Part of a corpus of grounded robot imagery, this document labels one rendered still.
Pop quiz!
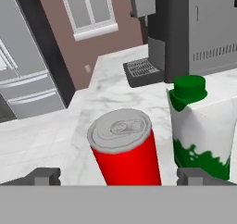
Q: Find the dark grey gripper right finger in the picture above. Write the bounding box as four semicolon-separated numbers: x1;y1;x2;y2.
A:
176;168;235;187

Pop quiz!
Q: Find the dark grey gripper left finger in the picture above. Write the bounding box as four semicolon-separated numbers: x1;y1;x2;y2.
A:
1;168;62;187

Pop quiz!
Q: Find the white green-capped drink carton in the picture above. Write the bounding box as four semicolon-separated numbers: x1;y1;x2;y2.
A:
166;74;237;181

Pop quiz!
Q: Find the red drink can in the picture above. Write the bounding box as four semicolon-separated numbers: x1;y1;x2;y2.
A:
86;107;163;187

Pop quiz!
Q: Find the grey fridge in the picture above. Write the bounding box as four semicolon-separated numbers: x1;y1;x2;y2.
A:
0;0;67;120

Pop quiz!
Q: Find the grey coffee machine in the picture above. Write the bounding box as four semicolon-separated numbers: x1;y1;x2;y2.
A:
122;0;237;89

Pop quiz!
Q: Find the white framed window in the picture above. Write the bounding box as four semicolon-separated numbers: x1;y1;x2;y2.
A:
58;0;119;43

